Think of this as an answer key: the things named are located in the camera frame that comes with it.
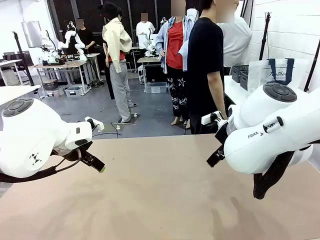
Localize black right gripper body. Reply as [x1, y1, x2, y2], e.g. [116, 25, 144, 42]
[214, 123, 230, 151]

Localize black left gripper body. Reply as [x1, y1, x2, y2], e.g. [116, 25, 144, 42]
[64, 147, 88, 163]

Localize grey plastic basket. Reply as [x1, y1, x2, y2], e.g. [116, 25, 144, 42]
[239, 70, 250, 91]
[231, 64, 250, 83]

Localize clear shopping bag navy handles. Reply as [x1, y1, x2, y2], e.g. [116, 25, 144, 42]
[247, 57, 301, 94]

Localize person's right forearm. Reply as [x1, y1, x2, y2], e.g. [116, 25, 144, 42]
[206, 71, 229, 120]

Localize flat floor plate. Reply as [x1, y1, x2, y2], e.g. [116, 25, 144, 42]
[97, 121, 124, 134]

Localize white side table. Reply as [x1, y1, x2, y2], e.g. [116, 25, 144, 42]
[223, 74, 252, 107]

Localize clear plastic storage bin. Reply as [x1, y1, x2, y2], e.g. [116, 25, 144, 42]
[144, 81, 168, 94]
[64, 84, 85, 98]
[44, 87, 65, 99]

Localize dark storage crate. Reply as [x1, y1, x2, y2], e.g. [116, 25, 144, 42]
[41, 79, 59, 91]

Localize person in black T-shirt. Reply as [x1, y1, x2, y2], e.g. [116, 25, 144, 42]
[187, 0, 241, 136]

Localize long background work table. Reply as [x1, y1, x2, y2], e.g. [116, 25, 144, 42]
[29, 53, 101, 97]

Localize black box under table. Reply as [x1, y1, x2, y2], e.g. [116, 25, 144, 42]
[144, 64, 168, 83]

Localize white shirt figure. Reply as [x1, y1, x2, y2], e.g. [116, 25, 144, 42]
[216, 15, 253, 68]

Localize mannequin with blue shirt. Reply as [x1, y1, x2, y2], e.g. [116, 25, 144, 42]
[154, 0, 200, 127]

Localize white computer tower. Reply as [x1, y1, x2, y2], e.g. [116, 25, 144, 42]
[137, 65, 146, 85]

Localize person in cream hoodie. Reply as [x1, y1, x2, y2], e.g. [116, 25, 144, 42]
[97, 1, 138, 124]

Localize small background table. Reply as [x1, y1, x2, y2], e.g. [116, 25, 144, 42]
[136, 56, 162, 86]

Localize black office chair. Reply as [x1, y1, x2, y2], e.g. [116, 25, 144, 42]
[16, 50, 31, 68]

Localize black tripod stand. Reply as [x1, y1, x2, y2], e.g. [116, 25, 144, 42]
[258, 11, 274, 61]
[11, 30, 35, 87]

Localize white background desk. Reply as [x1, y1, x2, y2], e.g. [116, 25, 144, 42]
[0, 59, 24, 86]

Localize small white background robot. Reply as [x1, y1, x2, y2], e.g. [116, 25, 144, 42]
[138, 27, 159, 58]

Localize black slanted stand pole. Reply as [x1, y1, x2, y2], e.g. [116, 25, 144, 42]
[303, 37, 320, 93]

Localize background person in black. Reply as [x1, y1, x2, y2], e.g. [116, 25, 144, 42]
[74, 18, 96, 55]

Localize grey panel board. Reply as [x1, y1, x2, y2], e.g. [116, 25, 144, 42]
[21, 20, 44, 49]

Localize background person white T-shirt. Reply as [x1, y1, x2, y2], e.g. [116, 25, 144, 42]
[136, 11, 156, 37]

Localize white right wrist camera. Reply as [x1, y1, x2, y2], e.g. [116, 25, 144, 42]
[201, 110, 229, 131]

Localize black floor cable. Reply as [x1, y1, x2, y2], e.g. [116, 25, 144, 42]
[86, 122, 124, 140]

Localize mannequin metal base plate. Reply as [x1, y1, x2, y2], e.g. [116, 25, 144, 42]
[112, 112, 141, 126]

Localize black left arm cable bundle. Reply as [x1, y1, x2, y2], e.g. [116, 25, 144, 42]
[0, 148, 83, 184]

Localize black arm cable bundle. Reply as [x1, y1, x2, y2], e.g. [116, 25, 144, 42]
[0, 148, 83, 184]
[252, 143, 313, 200]

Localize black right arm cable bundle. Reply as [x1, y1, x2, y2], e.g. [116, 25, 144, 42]
[252, 143, 313, 200]

